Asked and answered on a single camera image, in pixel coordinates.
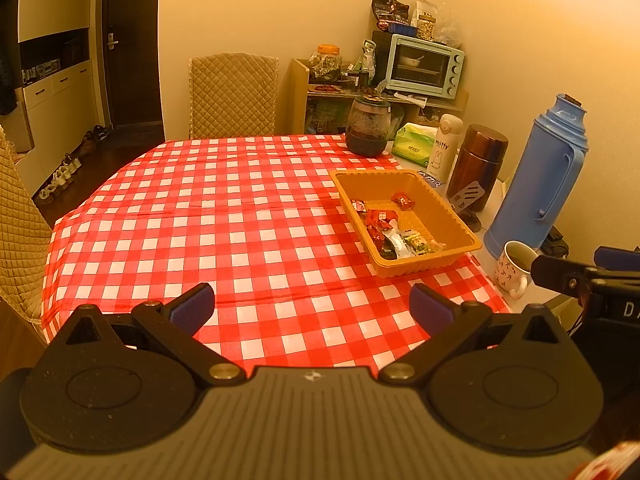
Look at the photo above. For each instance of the blue thermos jug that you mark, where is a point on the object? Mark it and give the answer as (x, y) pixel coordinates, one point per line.
(530, 185)

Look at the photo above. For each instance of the orange plastic tray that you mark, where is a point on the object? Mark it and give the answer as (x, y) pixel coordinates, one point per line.
(445, 220)

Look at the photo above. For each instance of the light blue toaster oven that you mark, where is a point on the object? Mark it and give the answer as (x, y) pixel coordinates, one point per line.
(452, 70)

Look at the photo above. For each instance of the grey phone stand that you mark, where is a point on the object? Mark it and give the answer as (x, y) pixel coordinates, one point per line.
(470, 192)

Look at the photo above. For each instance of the clear plastic bag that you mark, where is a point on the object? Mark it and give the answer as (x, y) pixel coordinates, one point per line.
(450, 27)

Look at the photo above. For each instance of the white rabbit print bottle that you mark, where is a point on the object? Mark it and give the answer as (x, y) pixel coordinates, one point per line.
(442, 155)

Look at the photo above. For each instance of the black box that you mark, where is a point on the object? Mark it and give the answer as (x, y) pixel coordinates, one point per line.
(381, 47)

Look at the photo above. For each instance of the dark door mat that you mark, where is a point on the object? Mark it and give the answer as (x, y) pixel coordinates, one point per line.
(137, 136)

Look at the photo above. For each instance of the blue box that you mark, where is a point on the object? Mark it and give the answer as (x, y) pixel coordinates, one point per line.
(397, 27)

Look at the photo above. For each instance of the plastic jar orange lid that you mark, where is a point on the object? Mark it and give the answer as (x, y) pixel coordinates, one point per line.
(325, 62)

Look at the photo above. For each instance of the dark snack bag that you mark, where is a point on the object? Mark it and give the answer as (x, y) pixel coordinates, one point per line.
(390, 7)

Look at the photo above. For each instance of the red checkered tablecloth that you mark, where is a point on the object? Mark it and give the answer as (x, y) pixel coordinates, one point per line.
(225, 240)

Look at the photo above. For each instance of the pair of dark shoes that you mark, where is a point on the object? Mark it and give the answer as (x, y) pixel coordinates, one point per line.
(95, 140)

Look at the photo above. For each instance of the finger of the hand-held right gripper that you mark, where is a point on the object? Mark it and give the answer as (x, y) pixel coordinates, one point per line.
(617, 256)
(560, 275)

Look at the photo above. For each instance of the wooden shelf unit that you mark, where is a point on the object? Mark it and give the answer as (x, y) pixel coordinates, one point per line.
(298, 100)

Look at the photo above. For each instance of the white patterned mug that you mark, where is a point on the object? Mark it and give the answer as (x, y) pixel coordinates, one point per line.
(510, 272)

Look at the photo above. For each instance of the brown metal flask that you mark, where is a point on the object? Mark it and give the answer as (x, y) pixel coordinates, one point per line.
(477, 160)

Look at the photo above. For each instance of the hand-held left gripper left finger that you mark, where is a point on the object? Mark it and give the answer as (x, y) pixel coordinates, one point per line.
(192, 310)

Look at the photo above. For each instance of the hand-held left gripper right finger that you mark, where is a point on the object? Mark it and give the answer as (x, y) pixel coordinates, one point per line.
(432, 310)

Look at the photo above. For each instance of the dark silver snack packet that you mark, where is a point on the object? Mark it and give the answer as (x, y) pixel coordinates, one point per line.
(394, 247)

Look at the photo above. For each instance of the dark glass jar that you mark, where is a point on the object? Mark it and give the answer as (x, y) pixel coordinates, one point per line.
(367, 130)

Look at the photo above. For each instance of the quilted beige chair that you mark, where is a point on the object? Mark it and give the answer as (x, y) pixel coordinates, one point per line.
(232, 95)
(20, 240)

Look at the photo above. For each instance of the dark wooden door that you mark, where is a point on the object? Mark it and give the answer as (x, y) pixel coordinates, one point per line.
(135, 60)

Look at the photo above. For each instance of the green tissue pack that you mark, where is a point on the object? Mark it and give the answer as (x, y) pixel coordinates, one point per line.
(412, 142)

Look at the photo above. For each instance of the white bowl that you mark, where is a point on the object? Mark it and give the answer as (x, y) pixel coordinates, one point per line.
(412, 60)

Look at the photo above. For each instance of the white green candy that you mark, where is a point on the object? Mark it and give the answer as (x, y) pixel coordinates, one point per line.
(416, 242)

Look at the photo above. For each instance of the pair of white sneakers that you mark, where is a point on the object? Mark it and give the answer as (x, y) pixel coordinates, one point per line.
(46, 192)
(67, 167)

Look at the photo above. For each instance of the blue flat packet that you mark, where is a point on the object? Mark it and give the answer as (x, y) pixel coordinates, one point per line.
(430, 178)

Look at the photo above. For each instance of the green white bag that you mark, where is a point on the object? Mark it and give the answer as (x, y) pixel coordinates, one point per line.
(368, 57)

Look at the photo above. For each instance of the white nut bag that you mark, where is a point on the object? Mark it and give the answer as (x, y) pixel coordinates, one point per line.
(427, 20)

